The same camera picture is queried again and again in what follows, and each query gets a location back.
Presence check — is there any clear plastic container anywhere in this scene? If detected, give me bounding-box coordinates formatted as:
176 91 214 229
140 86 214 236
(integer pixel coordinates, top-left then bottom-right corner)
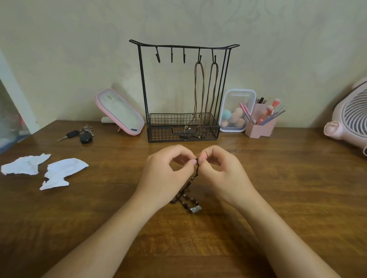
219 89 257 133

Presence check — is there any person's right hand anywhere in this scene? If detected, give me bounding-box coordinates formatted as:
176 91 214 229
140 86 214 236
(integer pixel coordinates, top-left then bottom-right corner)
197 145 260 211

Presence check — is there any black cord silver block necklace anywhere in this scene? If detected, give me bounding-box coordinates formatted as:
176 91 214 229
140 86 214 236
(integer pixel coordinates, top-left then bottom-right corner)
169 180 203 214

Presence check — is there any person's right forearm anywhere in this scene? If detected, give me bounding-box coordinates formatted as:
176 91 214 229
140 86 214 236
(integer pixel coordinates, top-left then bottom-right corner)
239 196 342 278

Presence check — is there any black wire jewelry stand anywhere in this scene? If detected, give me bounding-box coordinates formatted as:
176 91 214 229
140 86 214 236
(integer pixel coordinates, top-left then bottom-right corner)
129 39 240 143

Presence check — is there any pink pig shaped desk fan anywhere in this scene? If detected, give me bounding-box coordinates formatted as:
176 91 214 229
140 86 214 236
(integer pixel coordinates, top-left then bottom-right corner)
323 76 367 157

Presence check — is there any pink brush holder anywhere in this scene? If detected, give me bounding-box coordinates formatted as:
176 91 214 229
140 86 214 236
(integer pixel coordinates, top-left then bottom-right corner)
245 103 277 139

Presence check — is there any grey purple pencil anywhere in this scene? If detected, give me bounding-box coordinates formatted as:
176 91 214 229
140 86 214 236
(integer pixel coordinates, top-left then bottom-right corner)
258 110 286 126

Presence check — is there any pink pen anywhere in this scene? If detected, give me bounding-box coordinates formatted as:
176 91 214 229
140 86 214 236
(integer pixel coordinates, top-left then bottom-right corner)
239 102 252 124
244 105 256 125

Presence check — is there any black headed car key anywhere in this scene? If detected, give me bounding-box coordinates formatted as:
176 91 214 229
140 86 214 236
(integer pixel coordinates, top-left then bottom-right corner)
56 130 80 143

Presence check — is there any person's left hand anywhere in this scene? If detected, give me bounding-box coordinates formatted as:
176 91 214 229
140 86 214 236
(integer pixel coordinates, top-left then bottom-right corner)
133 144 199 214

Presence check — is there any brown cord ring pendant necklace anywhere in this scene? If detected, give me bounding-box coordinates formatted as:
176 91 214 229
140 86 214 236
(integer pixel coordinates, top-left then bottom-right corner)
179 56 206 140

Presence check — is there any person's left forearm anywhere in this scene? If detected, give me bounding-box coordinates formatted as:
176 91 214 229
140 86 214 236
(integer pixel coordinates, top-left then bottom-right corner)
41 197 155 278

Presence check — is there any pink framed table mirror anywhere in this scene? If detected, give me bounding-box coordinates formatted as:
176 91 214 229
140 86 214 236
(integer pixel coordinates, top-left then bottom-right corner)
95 88 145 136

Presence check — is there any white crumpled paper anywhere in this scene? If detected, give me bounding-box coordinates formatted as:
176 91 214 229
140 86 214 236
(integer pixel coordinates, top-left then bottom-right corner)
0 153 52 176
39 158 89 191

